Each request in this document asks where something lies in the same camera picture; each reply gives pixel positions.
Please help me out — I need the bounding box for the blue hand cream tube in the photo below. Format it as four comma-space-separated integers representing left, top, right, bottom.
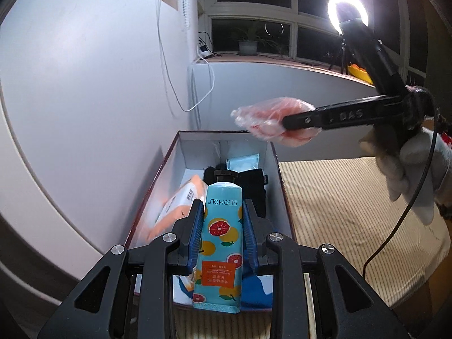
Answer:
192, 169, 244, 314

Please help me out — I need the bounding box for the light blue mask packet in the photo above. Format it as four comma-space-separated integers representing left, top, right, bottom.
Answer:
226, 153, 261, 173

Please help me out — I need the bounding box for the red cardboard box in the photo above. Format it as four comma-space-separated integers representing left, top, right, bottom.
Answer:
125, 130, 297, 309

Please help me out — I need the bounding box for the white corrugated pipe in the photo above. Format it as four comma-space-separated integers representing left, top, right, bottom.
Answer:
180, 0, 198, 64

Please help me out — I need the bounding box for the tissue pack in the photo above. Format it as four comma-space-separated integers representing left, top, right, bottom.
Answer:
146, 174, 207, 242

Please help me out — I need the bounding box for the white window frame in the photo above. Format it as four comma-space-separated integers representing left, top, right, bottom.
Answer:
198, 0, 429, 89

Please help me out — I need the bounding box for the thin white cable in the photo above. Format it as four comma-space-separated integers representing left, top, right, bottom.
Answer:
155, 0, 216, 112

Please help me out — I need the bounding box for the black tripod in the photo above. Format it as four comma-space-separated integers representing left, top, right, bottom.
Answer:
328, 39, 348, 75

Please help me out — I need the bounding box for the black drawstring pouch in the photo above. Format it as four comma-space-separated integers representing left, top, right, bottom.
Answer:
233, 168, 269, 220

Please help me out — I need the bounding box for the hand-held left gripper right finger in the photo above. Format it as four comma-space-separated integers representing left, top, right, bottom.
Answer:
242, 199, 410, 339

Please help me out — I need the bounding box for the striped tablecloth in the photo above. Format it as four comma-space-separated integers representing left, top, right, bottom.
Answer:
277, 155, 451, 308

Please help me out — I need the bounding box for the potted plant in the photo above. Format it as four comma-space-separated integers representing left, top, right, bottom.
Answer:
229, 21, 279, 56

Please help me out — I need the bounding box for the pink plastic bag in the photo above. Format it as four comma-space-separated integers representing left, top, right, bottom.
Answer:
230, 96, 322, 148

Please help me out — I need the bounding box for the person's right hand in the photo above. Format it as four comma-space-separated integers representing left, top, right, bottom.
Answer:
358, 123, 452, 225

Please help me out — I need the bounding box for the ring light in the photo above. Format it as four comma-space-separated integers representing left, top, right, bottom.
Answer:
327, 0, 370, 36

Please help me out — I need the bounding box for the white power strip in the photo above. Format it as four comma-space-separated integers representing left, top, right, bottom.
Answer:
196, 32, 221, 59

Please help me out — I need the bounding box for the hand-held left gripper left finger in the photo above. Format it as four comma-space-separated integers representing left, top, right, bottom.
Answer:
37, 199, 205, 339

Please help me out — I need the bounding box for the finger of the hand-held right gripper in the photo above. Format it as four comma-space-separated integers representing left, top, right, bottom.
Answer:
282, 106, 330, 132

